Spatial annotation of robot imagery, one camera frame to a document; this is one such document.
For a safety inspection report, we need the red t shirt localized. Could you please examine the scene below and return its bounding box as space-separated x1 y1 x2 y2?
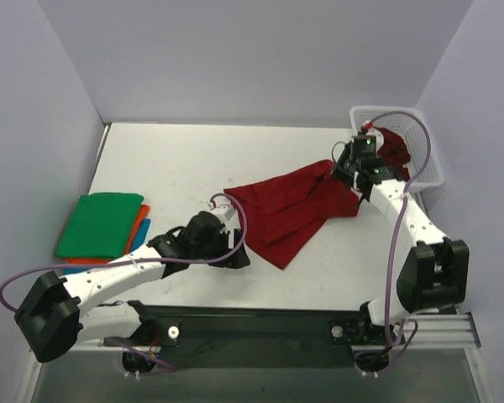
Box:
224 160 359 270

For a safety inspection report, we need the white plastic basket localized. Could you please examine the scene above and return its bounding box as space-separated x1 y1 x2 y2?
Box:
349 105 444 193

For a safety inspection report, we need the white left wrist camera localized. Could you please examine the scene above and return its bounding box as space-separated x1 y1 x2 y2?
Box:
210 204 235 225

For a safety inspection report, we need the dark red crumpled shirt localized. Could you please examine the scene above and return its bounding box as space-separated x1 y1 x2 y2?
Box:
377 128 412 181

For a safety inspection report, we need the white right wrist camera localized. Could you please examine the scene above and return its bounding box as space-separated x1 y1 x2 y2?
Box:
359 121 385 149

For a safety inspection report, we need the green folded t shirt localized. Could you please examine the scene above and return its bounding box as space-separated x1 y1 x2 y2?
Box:
55 192 144 259

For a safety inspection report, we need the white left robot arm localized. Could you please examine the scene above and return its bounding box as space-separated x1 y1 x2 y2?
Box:
14 207 249 363

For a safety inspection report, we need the blue folded t shirt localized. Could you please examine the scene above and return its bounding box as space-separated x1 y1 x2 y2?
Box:
63 218 151 275

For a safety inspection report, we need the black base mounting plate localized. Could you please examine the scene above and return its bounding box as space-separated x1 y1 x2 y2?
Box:
104 301 388 369

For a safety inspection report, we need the aluminium extrusion rail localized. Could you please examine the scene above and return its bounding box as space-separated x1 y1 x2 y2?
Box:
31 312 482 349

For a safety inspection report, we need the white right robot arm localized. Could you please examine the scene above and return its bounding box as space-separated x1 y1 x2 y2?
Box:
332 134 470 343

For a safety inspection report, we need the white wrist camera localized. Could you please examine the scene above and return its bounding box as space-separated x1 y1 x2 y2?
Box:
359 121 385 149
210 204 235 225

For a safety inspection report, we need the orange folded t shirt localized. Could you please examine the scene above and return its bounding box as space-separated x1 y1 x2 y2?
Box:
63 204 150 264

